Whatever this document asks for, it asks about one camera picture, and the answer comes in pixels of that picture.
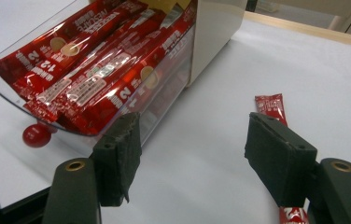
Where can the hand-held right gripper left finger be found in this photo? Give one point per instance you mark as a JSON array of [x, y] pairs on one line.
[[71, 193]]

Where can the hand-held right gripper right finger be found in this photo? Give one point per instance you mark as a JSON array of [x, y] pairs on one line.
[[282, 161]]

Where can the red drink sachet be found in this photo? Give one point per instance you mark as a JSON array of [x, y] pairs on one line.
[[270, 107]]

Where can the clear plastic drawer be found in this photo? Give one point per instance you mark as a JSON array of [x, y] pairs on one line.
[[36, 135]]

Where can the pile of red packets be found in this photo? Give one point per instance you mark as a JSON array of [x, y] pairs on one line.
[[102, 77]]

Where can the wooden table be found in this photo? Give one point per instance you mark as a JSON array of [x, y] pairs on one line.
[[320, 32]]

